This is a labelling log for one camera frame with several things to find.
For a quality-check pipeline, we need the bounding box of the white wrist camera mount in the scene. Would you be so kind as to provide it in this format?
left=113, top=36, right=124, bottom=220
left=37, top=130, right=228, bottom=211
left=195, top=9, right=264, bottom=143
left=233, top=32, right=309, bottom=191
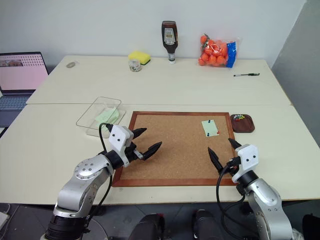
left=108, top=125, right=135, bottom=168
left=230, top=143, right=259, bottom=184

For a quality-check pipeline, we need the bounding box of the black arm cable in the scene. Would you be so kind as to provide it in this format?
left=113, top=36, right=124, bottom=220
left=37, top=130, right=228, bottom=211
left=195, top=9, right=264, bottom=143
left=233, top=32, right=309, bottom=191
left=215, top=157, right=261, bottom=240
left=84, top=122, right=113, bottom=228

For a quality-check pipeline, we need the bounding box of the white floor power strip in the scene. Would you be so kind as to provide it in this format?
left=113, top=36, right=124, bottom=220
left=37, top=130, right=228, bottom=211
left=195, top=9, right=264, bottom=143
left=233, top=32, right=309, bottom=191
left=0, top=203, right=11, bottom=226

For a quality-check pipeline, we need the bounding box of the small clear glass jar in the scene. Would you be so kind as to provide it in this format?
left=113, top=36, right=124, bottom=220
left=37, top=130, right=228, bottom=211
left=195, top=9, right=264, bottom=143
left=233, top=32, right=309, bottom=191
left=128, top=58, right=142, bottom=74

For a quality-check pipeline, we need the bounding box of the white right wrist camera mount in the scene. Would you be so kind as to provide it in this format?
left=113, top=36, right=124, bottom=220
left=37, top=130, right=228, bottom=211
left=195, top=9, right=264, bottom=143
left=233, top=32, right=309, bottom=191
left=230, top=143, right=259, bottom=184

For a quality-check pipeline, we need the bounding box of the black object on floor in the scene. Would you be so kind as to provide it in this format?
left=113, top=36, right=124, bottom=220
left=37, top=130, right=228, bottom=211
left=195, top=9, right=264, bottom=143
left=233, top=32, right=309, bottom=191
left=301, top=213, right=320, bottom=240

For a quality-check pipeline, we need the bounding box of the clear plastic tray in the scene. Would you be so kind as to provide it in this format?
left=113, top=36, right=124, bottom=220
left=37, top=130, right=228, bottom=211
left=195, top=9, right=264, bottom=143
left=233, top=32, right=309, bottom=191
left=75, top=96, right=127, bottom=138

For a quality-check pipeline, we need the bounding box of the black and white pen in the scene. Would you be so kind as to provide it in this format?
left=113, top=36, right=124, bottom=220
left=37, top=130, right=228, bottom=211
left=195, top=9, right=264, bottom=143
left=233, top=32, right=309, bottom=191
left=233, top=72, right=261, bottom=78

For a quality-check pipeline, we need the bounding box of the wood-framed cork board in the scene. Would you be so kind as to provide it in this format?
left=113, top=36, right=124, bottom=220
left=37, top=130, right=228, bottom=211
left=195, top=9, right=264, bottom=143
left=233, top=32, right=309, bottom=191
left=111, top=111, right=239, bottom=188

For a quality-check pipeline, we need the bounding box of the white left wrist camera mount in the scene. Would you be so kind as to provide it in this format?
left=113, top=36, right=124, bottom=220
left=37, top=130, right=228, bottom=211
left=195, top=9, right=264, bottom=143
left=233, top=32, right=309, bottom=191
left=108, top=125, right=135, bottom=168

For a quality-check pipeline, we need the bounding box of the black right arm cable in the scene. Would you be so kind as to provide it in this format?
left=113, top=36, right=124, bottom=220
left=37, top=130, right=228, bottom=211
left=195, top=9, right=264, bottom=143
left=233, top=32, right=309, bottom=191
left=215, top=157, right=261, bottom=240

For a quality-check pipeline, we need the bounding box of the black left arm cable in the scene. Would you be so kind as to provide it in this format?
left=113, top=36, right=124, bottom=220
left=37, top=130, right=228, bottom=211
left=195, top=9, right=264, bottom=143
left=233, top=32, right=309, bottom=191
left=84, top=122, right=113, bottom=228

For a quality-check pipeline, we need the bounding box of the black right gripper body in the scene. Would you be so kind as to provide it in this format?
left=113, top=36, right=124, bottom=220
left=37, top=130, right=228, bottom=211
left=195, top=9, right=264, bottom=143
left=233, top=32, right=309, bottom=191
left=221, top=156, right=241, bottom=178

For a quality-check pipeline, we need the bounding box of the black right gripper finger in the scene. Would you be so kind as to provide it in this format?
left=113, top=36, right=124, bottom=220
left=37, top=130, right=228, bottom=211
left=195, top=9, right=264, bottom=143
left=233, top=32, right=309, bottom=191
left=207, top=147, right=224, bottom=174
left=227, top=137, right=242, bottom=151

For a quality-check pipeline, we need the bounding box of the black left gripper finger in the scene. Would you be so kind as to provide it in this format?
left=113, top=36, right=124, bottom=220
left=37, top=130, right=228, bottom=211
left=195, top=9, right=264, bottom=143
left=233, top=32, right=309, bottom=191
left=131, top=127, right=148, bottom=142
left=142, top=141, right=164, bottom=161

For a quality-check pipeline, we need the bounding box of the yellow sponge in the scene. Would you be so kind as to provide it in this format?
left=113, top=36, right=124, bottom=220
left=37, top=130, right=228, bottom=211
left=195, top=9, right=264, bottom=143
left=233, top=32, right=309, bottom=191
left=127, top=50, right=152, bottom=67

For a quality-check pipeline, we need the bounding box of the dark rounded shape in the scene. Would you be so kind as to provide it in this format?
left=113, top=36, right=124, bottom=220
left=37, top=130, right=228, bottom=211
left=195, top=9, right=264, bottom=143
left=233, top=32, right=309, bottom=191
left=129, top=212, right=166, bottom=240
left=191, top=209, right=221, bottom=240

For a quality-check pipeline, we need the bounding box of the light green sticky note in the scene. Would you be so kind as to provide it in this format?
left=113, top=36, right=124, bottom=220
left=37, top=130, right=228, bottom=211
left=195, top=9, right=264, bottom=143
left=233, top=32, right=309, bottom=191
left=201, top=119, right=221, bottom=138

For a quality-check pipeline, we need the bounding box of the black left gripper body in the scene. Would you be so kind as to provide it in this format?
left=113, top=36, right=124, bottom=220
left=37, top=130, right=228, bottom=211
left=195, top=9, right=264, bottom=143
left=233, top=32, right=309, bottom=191
left=123, top=135, right=145, bottom=165

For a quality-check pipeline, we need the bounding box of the brown sauce squeeze bottle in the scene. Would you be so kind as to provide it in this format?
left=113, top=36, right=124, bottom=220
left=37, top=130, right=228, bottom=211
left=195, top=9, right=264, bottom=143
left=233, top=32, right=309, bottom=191
left=161, top=20, right=179, bottom=65

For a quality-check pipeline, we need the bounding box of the plastic bag of oranges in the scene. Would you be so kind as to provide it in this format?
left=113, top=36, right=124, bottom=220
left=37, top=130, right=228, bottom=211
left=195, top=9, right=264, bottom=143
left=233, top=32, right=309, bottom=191
left=197, top=33, right=241, bottom=69

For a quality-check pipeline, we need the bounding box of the small brown wooden tray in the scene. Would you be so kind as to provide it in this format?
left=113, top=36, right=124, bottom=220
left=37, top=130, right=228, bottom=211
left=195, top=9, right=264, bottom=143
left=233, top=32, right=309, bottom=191
left=229, top=113, right=256, bottom=134

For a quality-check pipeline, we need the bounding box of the open laptop computer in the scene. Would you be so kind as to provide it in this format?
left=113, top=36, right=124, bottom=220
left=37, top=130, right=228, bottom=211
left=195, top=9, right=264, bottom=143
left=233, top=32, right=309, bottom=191
left=0, top=51, right=50, bottom=131

